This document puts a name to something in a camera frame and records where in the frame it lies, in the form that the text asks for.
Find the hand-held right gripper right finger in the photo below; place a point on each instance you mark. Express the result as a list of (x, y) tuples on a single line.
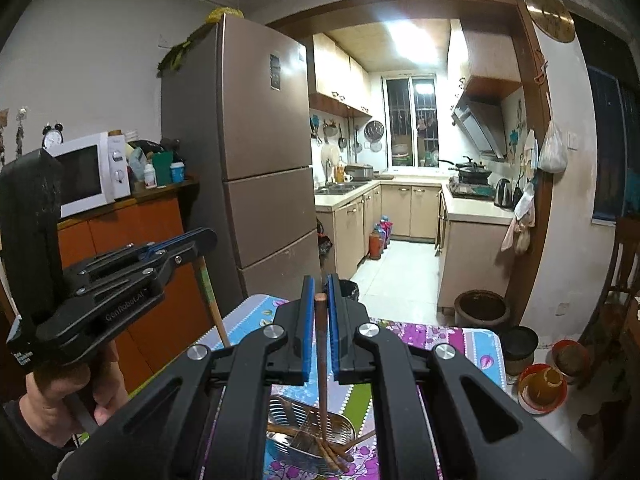
[(335, 350)]

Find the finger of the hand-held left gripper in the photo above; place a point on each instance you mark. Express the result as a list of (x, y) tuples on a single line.
[(197, 245), (170, 245)]

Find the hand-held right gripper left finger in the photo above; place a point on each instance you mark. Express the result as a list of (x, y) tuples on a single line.
[(306, 340)]

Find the dark brown chopstick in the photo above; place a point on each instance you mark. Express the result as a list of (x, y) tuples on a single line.
[(340, 450), (332, 455), (322, 360)]

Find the wooden utensil with green end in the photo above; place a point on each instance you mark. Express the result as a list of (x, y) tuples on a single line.
[(212, 305)]

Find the blue slotted utensil basket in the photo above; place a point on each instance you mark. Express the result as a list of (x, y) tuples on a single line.
[(300, 452)]

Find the person's left forearm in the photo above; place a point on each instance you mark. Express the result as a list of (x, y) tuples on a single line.
[(25, 445)]

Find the person's left hand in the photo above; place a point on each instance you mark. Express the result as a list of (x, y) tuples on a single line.
[(55, 405)]

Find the orange wooden cabinet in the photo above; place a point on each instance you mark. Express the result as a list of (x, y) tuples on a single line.
[(150, 270)]

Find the blue lidded jar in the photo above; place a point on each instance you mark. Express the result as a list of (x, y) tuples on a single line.
[(178, 174)]

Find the white pill bottle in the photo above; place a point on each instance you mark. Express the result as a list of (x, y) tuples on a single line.
[(150, 176)]

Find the green cup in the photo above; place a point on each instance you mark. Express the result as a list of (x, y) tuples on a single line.
[(162, 170)]

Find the white microwave oven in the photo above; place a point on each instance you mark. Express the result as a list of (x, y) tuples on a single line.
[(92, 175)]

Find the black twin-bell alarm clock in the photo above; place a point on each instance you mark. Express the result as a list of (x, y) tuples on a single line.
[(52, 136)]

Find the light wooden chopstick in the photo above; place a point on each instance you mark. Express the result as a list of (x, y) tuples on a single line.
[(362, 441), (290, 430)]

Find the orange gas bottle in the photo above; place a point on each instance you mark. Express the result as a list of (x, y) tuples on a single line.
[(376, 245)]

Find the floral striped tablecloth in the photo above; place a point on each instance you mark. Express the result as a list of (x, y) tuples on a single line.
[(450, 355)]

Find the brown three-door refrigerator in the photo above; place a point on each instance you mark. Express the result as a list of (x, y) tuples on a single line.
[(250, 135)]

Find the blue plastic bottles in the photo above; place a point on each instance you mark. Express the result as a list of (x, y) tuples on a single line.
[(386, 232)]

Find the brown ceramic jar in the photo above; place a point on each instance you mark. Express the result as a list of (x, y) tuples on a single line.
[(482, 310)]

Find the beige kitchen base cabinets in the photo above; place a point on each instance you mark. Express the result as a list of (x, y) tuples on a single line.
[(410, 215)]

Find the grey rice cooker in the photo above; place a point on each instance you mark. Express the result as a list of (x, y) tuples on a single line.
[(359, 172)]

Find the black bucket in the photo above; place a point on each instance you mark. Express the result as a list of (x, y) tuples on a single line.
[(519, 350)]

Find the green dried leaves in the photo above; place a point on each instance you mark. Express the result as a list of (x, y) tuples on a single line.
[(182, 52)]

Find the hanging round strainer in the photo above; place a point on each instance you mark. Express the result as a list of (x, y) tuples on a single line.
[(374, 132)]

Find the gas stove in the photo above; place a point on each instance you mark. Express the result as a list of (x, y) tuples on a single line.
[(472, 191)]

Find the red plastic basin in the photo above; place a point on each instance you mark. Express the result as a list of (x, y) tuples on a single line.
[(542, 390)]

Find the black wok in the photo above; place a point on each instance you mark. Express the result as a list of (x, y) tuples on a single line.
[(472, 174)]

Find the hanging kitchen towels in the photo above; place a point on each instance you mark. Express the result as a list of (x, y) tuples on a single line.
[(520, 220)]

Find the steel electric kettle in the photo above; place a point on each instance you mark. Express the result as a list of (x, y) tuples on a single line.
[(504, 194)]

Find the yellow bag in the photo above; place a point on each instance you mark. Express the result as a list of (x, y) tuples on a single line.
[(225, 15)]

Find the red bowl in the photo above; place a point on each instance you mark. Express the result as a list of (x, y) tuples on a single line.
[(570, 357)]

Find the barred kitchen window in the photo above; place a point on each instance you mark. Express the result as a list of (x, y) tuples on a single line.
[(410, 120)]

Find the steel range hood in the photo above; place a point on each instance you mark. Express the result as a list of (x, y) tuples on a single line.
[(480, 127)]

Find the wooden chair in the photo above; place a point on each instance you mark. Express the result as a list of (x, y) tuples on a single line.
[(620, 300)]

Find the hanging white plastic bag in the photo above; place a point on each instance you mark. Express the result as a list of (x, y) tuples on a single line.
[(552, 152)]

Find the hanging wall ornament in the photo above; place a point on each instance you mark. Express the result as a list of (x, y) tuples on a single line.
[(20, 130)]

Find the beige wall cabinets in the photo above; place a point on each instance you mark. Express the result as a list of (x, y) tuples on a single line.
[(335, 80)]

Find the round gold wall clock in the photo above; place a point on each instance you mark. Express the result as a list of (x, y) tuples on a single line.
[(550, 15)]

